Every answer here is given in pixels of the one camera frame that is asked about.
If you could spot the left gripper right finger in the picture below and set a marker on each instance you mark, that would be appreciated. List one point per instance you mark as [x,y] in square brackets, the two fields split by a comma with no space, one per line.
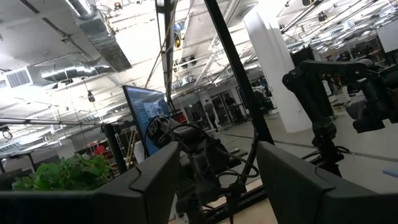
[311,202]

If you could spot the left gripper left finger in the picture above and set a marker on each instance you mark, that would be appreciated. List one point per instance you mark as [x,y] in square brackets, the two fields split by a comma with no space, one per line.
[124,205]

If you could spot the black robot arm on stand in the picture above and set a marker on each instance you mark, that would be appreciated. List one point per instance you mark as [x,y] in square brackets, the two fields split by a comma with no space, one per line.
[311,102]

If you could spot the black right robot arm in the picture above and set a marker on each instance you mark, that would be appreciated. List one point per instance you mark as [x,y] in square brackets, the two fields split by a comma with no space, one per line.
[205,161]

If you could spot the black monitor blue screen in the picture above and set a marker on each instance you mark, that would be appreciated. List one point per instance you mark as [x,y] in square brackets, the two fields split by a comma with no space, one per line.
[143,105]

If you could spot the person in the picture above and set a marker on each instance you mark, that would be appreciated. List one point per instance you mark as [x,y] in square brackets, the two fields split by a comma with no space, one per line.
[211,115]

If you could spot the green potted plant black pot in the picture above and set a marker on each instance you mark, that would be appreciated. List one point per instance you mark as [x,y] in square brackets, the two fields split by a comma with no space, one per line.
[62,174]

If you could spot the black ceiling spotlight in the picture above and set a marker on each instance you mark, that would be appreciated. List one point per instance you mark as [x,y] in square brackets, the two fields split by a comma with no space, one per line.
[91,97]

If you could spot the white square pillar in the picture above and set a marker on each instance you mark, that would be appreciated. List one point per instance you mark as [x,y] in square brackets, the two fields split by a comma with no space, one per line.
[273,77]

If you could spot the white ceiling vent box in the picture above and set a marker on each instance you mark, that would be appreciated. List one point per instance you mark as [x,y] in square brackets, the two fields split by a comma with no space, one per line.
[18,77]

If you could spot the black aluminium frame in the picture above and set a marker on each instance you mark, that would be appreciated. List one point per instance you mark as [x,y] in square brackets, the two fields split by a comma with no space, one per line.
[236,62]

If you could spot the silver rectangular air duct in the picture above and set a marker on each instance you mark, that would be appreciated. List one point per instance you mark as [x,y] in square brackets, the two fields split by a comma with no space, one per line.
[102,40]

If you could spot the silver round air duct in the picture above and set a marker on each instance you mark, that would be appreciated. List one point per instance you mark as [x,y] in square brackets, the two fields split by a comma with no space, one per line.
[71,71]

